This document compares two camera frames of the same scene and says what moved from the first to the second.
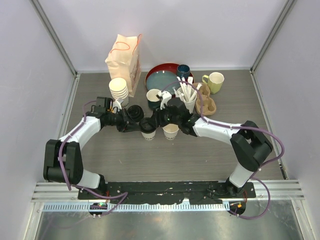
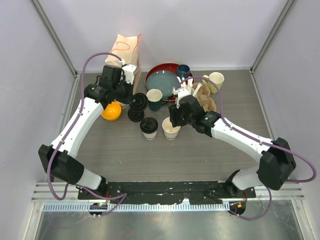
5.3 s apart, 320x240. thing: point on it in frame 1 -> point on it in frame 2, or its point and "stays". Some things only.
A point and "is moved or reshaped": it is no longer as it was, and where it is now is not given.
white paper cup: (149, 136) stays
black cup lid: (145, 127) stays
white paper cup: (170, 131) stays
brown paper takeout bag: (123, 61) stays
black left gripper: (126, 126) -> (130, 91)
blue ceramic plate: (160, 79) stays
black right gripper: (156, 119) -> (174, 116)
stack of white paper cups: (119, 88) is moved or reshaped
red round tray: (168, 66) stays
